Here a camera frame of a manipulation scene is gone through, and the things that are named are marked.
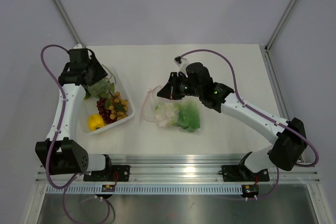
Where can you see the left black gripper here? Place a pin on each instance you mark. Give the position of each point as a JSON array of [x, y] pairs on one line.
[[101, 73]]

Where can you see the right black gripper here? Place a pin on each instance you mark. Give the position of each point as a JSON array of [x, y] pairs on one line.
[[170, 91]]

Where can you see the clear zip top bag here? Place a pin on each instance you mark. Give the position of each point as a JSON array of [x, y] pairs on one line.
[[152, 100]]

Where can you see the white cauliflower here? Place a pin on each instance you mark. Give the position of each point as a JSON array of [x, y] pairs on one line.
[[167, 114]]

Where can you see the green lettuce head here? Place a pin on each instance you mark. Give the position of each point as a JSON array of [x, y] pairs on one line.
[[188, 118]]

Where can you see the brown longan bunch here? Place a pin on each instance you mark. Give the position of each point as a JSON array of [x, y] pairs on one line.
[[116, 108]]

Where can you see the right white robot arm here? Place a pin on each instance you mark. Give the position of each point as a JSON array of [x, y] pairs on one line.
[[284, 136]]

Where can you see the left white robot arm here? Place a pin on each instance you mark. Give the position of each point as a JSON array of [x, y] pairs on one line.
[[60, 153]]

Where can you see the white plastic food tray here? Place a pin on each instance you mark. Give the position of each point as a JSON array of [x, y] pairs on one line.
[[89, 107]]

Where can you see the green broccoli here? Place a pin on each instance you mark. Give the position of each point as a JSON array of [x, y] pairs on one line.
[[105, 87]]

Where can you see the red grape bunch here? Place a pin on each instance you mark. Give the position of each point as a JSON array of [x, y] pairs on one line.
[[105, 113]]

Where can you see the yellow bell pepper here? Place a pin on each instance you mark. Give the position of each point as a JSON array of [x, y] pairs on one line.
[[95, 122]]

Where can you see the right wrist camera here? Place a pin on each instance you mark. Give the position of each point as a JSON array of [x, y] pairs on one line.
[[182, 64]]

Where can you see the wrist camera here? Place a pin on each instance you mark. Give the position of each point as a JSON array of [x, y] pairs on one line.
[[78, 46], [182, 64]]

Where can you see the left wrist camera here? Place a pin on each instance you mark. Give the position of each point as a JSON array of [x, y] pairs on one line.
[[78, 46]]

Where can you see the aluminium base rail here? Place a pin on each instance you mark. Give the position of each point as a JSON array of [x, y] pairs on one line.
[[189, 169]]

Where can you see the left aluminium frame post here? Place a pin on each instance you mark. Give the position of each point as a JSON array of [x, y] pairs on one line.
[[68, 22]]

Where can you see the aluminium frame post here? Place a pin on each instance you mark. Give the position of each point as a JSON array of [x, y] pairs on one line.
[[68, 22], [280, 24]]

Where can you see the white slotted cable duct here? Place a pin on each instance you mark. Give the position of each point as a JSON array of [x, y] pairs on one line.
[[128, 189]]

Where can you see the right aluminium frame post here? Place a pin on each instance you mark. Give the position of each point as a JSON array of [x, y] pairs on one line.
[[280, 24]]

